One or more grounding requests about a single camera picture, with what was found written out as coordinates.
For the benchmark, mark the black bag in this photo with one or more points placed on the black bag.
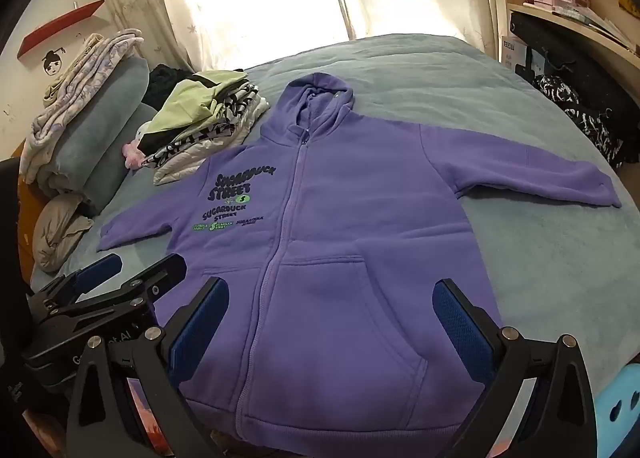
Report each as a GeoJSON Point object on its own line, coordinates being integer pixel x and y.
{"type": "Point", "coordinates": [565, 48]}

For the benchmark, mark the red wall shelf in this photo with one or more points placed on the red wall shelf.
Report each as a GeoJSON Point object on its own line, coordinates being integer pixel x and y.
{"type": "Point", "coordinates": [55, 28]}

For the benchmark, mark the purple floral folded blanket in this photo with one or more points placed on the purple floral folded blanket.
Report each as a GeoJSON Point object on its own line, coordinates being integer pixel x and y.
{"type": "Point", "coordinates": [80, 88]}

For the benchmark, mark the beige pillow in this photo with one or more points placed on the beige pillow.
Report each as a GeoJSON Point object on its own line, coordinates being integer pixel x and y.
{"type": "Point", "coordinates": [57, 233]}

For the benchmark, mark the purple zip hoodie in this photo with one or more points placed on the purple zip hoodie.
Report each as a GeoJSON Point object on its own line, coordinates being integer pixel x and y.
{"type": "Point", "coordinates": [325, 213]}

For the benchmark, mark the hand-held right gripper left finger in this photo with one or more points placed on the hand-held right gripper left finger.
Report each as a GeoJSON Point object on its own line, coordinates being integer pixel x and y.
{"type": "Point", "coordinates": [200, 333]}

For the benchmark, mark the light blue stool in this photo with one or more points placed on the light blue stool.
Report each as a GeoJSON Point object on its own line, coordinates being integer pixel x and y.
{"type": "Point", "coordinates": [620, 418]}

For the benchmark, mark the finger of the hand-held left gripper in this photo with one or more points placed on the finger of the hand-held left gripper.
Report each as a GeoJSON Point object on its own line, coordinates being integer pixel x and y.
{"type": "Point", "coordinates": [97, 270]}
{"type": "Point", "coordinates": [160, 270]}

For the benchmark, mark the black face wall sticker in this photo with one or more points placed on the black face wall sticker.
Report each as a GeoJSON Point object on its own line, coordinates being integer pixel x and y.
{"type": "Point", "coordinates": [52, 63]}

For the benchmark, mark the pink plush toy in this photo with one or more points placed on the pink plush toy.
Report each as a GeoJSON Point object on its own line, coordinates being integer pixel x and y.
{"type": "Point", "coordinates": [132, 153]}

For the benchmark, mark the cream folded cloth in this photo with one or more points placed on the cream folded cloth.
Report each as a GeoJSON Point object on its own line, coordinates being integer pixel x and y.
{"type": "Point", "coordinates": [75, 63]}

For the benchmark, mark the black and white speckled cloth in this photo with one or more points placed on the black and white speckled cloth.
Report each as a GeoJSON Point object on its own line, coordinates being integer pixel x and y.
{"type": "Point", "coordinates": [585, 118]}

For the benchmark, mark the pile of papers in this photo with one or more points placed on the pile of papers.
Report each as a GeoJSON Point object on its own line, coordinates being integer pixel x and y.
{"type": "Point", "coordinates": [600, 23]}

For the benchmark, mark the blue-grey pillow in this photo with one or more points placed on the blue-grey pillow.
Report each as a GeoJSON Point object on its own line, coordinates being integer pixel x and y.
{"type": "Point", "coordinates": [100, 108]}
{"type": "Point", "coordinates": [120, 153]}

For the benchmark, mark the white folded garment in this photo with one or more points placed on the white folded garment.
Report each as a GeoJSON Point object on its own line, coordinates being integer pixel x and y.
{"type": "Point", "coordinates": [177, 171]}

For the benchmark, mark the green and black folded garment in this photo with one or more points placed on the green and black folded garment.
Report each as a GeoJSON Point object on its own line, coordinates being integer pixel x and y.
{"type": "Point", "coordinates": [185, 108]}

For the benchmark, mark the white labelled box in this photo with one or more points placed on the white labelled box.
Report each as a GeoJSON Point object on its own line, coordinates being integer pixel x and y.
{"type": "Point", "coordinates": [515, 53]}

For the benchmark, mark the black fuzzy cloth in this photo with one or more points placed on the black fuzzy cloth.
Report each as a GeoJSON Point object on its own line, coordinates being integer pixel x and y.
{"type": "Point", "coordinates": [165, 83]}

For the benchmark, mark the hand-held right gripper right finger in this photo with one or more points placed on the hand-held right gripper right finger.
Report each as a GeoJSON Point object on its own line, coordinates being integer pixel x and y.
{"type": "Point", "coordinates": [465, 333]}

